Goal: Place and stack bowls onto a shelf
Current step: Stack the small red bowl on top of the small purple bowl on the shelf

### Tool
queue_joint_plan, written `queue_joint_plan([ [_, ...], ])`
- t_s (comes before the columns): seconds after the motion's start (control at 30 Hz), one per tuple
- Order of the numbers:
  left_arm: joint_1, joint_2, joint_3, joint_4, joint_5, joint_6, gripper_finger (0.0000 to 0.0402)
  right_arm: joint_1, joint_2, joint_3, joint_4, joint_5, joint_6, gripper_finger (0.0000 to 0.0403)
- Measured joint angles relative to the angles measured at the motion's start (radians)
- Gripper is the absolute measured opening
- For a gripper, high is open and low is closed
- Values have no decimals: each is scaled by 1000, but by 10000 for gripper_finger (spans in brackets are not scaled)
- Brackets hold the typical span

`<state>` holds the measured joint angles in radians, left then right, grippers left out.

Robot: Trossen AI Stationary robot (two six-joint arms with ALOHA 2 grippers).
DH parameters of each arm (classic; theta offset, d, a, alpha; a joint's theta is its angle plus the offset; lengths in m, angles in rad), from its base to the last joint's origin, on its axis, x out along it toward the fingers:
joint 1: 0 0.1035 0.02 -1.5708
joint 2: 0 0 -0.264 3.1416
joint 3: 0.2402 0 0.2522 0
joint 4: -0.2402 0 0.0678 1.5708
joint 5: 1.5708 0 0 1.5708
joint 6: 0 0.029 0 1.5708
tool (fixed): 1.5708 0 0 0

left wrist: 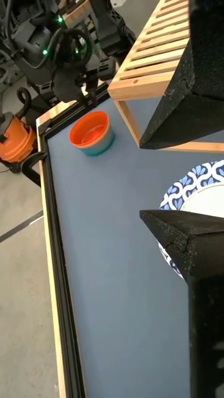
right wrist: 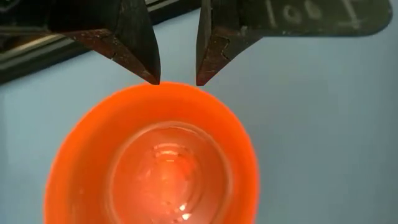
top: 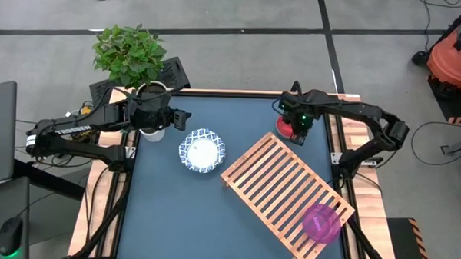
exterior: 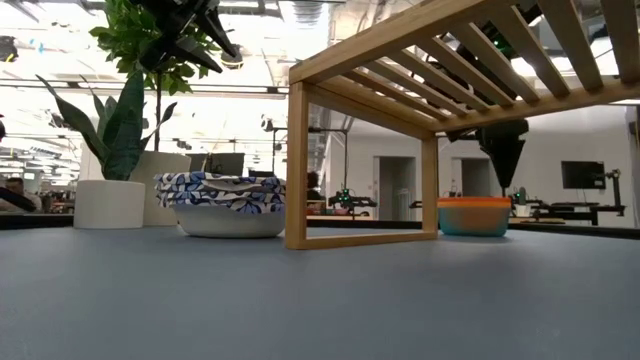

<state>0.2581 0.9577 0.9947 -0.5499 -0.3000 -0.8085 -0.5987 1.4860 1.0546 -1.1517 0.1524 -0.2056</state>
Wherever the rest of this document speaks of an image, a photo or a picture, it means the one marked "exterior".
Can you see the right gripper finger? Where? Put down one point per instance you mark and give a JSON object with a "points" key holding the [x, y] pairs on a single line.
{"points": [[502, 160]]}

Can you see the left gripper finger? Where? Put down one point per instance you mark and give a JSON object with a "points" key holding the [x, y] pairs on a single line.
{"points": [[195, 54], [217, 30]]}

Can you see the orange plastic bowl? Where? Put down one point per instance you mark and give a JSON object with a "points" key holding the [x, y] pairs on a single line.
{"points": [[475, 202]]}

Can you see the teal plastic bowl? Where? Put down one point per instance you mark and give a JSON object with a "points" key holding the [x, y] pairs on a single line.
{"points": [[472, 231]]}

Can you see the blue patterned paper bowl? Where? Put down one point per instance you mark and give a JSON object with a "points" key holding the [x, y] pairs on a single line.
{"points": [[225, 225], [200, 177]]}

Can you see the background robot arm green light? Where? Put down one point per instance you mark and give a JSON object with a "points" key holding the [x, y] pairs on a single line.
{"points": [[350, 200]]}

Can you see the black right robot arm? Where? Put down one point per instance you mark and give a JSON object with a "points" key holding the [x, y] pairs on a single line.
{"points": [[492, 37]]}

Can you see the wooden slatted shelf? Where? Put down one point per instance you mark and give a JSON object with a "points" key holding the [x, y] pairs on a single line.
{"points": [[297, 150]]}

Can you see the leafy green plant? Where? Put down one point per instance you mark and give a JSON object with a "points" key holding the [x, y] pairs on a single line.
{"points": [[125, 40]]}

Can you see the black background robot station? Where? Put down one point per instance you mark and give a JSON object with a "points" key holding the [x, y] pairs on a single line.
{"points": [[575, 212]]}

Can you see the grey door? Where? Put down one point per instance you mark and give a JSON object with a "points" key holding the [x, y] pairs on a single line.
{"points": [[397, 187]]}

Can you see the large white plant pot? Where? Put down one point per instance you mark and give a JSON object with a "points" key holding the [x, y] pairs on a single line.
{"points": [[165, 162]]}

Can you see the grey computer monitor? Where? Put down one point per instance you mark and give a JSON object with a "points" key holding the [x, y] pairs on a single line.
{"points": [[230, 162]]}

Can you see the dark green snake plant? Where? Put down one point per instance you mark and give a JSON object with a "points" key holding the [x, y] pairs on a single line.
{"points": [[122, 145]]}

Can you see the small white plant pot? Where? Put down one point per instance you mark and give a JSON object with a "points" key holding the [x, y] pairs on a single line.
{"points": [[107, 205]]}

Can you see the person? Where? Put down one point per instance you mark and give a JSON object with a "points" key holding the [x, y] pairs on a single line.
{"points": [[17, 192], [314, 185]]}

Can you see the black wall monitor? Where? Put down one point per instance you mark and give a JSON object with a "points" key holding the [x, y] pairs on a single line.
{"points": [[582, 175]]}

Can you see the thin black stand frame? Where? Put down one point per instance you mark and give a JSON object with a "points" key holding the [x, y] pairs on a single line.
{"points": [[345, 160]]}

